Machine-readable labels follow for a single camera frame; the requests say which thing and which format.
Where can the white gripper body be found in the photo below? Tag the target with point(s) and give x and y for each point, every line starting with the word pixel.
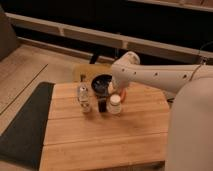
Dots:
pixel 116 86

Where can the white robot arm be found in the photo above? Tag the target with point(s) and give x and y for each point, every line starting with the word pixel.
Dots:
pixel 190 132

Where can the black eraser block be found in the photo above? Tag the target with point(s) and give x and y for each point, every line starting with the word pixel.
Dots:
pixel 102 103

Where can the black round bowl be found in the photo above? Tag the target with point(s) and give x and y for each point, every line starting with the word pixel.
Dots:
pixel 100 85

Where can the clear plastic bottle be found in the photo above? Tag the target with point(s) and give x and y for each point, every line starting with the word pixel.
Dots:
pixel 83 98

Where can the dark floor mat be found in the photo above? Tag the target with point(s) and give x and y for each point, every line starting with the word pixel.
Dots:
pixel 22 141

